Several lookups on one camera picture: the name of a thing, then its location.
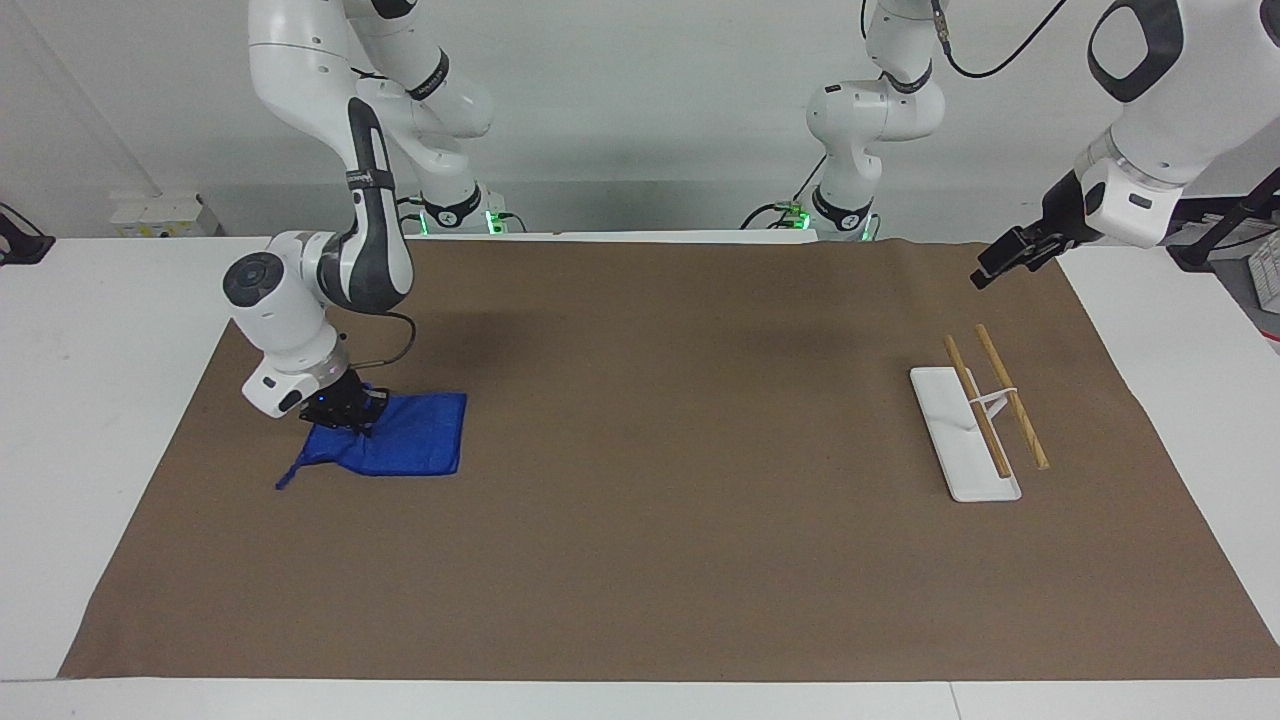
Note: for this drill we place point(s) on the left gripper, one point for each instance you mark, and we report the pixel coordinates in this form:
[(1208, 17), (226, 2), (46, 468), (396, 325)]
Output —
[(1065, 215)]

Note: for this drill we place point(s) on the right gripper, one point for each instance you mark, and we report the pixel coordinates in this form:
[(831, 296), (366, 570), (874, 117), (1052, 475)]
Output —
[(338, 392)]

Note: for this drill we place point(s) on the blue towel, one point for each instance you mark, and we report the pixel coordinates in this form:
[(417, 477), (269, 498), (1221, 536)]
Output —
[(415, 440)]

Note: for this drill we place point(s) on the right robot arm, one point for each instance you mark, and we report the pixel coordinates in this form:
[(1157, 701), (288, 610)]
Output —
[(300, 60)]

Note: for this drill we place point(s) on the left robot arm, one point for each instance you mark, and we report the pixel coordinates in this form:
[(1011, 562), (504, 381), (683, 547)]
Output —
[(870, 110)]

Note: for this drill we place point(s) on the white rack with wooden bars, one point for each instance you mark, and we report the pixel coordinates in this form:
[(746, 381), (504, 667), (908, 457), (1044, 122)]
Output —
[(965, 450)]

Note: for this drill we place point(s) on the black stand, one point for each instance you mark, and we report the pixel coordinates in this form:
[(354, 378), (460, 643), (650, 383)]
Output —
[(1215, 235), (22, 245)]

